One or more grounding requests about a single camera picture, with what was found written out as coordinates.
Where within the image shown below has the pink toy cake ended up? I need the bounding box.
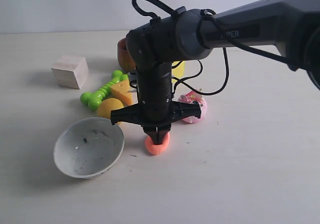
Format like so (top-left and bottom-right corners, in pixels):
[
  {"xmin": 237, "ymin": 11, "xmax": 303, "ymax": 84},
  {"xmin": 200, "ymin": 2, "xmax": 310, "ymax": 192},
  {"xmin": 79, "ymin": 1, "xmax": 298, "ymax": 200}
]
[{"xmin": 178, "ymin": 91, "xmax": 208, "ymax": 124}]

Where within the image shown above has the yellow toy lemon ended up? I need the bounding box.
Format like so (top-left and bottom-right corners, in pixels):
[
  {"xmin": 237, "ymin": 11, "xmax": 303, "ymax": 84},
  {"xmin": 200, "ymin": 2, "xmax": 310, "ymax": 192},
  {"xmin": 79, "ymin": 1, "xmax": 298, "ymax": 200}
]
[{"xmin": 97, "ymin": 98, "xmax": 124, "ymax": 120}]

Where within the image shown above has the brown wooden cup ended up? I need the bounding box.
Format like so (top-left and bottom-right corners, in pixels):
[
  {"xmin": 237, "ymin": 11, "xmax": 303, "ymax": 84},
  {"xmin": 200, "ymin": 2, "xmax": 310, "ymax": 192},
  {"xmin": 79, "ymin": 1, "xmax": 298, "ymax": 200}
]
[{"xmin": 117, "ymin": 38, "xmax": 136, "ymax": 73}]

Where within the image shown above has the yellow foam cube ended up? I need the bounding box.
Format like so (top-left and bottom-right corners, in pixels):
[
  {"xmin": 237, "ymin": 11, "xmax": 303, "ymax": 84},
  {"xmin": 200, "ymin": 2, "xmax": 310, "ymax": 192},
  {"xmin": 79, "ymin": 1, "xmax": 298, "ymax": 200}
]
[{"xmin": 172, "ymin": 61, "xmax": 185, "ymax": 79}]

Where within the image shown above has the black white marker pen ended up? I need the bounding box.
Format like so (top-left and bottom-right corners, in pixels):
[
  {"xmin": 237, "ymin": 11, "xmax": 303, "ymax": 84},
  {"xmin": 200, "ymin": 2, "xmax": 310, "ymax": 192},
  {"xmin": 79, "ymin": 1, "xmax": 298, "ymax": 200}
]
[{"xmin": 128, "ymin": 72, "xmax": 137, "ymax": 89}]

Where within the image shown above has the light wooden cube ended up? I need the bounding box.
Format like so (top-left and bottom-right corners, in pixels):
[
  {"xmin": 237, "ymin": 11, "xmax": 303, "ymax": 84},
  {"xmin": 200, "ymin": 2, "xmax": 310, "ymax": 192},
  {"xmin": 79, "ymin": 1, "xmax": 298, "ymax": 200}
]
[{"xmin": 51, "ymin": 56, "xmax": 89, "ymax": 90}]

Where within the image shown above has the green toy bone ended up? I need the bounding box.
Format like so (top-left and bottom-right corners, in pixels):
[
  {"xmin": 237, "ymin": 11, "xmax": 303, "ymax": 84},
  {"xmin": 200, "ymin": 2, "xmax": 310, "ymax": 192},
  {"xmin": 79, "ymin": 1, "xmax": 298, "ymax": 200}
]
[{"xmin": 80, "ymin": 70, "xmax": 129, "ymax": 111}]

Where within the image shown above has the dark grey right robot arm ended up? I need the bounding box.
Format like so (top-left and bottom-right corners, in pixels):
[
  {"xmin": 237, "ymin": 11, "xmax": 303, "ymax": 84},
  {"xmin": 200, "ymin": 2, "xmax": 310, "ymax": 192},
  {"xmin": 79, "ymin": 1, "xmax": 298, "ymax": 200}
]
[{"xmin": 110, "ymin": 0, "xmax": 320, "ymax": 145}]

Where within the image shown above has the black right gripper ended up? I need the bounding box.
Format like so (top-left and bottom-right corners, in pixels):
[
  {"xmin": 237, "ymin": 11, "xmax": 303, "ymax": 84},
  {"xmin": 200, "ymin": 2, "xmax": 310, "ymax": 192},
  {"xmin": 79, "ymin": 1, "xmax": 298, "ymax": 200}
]
[{"xmin": 110, "ymin": 63, "xmax": 201, "ymax": 145}]

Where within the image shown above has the white ceramic bowl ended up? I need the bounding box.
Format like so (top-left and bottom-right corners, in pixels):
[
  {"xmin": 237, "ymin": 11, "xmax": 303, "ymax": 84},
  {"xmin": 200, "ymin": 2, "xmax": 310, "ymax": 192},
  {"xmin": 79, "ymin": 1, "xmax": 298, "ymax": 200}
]
[{"xmin": 53, "ymin": 117, "xmax": 125, "ymax": 179}]

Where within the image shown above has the orange oval toy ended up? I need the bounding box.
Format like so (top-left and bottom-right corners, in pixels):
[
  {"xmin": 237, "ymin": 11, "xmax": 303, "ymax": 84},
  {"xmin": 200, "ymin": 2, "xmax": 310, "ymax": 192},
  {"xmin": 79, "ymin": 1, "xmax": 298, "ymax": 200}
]
[{"xmin": 144, "ymin": 132, "xmax": 170, "ymax": 155}]

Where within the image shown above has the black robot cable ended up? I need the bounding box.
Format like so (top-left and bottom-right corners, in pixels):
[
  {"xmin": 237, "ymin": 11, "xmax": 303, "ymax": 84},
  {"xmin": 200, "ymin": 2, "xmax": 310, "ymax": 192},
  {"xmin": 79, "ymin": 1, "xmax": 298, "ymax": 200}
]
[{"xmin": 131, "ymin": 0, "xmax": 301, "ymax": 96}]

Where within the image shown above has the orange toy cheese wedge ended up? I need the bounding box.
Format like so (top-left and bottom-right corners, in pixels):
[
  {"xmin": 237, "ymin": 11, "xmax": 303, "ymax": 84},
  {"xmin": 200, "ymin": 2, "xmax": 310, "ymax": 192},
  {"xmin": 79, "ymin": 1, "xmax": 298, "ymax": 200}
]
[{"xmin": 110, "ymin": 79, "xmax": 133, "ymax": 106}]

